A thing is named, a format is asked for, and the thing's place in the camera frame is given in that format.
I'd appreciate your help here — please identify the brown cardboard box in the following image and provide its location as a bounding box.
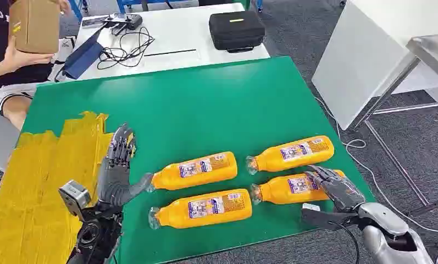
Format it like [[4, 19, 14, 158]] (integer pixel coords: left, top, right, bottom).
[[9, 0, 61, 54]]

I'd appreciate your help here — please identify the dark blue tablet case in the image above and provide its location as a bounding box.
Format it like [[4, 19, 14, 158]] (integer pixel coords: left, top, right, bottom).
[[60, 31, 106, 80]]

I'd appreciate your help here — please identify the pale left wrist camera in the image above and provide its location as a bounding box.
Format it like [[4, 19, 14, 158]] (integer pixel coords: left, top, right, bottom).
[[58, 180, 92, 221]]

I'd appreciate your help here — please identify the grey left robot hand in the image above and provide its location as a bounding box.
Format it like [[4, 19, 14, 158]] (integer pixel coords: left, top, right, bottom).
[[96, 123, 154, 208]]

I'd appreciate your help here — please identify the white floor cable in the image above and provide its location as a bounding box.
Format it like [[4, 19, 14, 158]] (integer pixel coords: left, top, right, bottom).
[[315, 96, 438, 238]]

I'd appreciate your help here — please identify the black zipped carry case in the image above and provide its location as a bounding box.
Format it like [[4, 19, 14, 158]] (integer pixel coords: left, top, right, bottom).
[[208, 10, 266, 54]]

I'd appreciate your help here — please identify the white striped bag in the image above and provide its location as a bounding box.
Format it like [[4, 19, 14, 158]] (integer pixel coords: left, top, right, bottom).
[[48, 35, 77, 83]]

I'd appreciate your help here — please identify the white table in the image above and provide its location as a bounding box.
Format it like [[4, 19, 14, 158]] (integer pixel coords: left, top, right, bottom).
[[47, 3, 271, 83]]

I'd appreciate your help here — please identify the blue metal frame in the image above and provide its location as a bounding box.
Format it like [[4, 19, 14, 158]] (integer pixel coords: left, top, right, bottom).
[[68, 0, 264, 23]]

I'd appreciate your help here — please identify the white board panel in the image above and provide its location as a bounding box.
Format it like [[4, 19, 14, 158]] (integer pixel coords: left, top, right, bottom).
[[311, 0, 438, 131]]

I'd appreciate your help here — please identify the steel table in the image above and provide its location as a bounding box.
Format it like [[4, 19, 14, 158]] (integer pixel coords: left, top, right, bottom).
[[350, 33, 438, 216]]

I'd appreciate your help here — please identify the person's left hand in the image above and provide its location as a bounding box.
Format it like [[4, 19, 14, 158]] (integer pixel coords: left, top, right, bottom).
[[57, 0, 72, 17]]

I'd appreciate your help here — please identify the black tangled cable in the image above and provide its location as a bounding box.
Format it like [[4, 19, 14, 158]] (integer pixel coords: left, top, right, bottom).
[[96, 26, 156, 70]]

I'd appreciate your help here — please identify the green table mat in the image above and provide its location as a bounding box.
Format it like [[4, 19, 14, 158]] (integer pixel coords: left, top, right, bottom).
[[22, 56, 376, 264]]

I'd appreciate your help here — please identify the black remote controller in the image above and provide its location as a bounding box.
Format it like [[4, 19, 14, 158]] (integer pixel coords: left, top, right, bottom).
[[82, 13, 143, 36]]

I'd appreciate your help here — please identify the orange drink bottle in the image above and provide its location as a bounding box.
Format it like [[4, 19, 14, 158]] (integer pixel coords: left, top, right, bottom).
[[250, 169, 347, 206], [245, 135, 335, 175], [148, 189, 253, 230], [146, 151, 239, 193]]

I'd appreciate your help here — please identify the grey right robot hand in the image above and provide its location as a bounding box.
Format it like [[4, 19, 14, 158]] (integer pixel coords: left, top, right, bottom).
[[304, 164, 367, 213]]

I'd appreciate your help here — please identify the person's right hand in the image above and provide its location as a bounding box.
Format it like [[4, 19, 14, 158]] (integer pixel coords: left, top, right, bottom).
[[3, 36, 54, 70]]

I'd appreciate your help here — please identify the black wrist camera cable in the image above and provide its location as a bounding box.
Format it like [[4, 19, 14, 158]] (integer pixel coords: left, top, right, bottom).
[[329, 221, 362, 264]]

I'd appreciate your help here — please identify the thin black strip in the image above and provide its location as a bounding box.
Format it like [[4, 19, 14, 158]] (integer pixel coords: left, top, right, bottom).
[[144, 48, 198, 58]]

